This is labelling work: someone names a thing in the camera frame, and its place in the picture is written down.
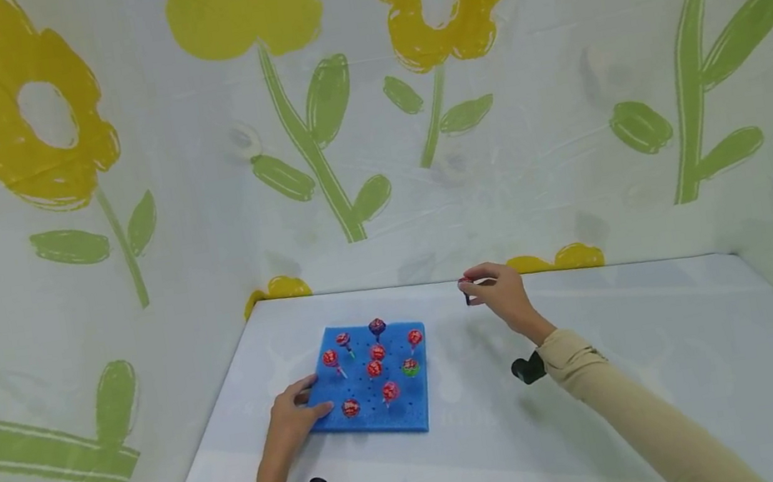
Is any person's left hand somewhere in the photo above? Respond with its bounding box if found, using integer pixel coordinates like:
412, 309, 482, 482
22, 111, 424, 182
235, 372, 349, 482

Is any person's right hand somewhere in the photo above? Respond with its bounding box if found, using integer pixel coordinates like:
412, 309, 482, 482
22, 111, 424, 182
455, 253, 561, 358

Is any dark lollipop with white stick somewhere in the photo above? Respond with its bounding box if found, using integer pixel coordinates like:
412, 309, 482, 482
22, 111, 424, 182
458, 274, 501, 307

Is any blue foam peg board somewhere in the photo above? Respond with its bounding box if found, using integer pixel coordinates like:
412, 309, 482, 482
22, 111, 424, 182
294, 312, 441, 450

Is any person's right forearm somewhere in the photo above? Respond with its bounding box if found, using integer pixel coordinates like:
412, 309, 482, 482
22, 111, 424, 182
534, 300, 767, 482

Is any cluster of standing wrapped lollipops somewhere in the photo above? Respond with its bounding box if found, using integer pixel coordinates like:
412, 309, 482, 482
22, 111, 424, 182
317, 311, 435, 421

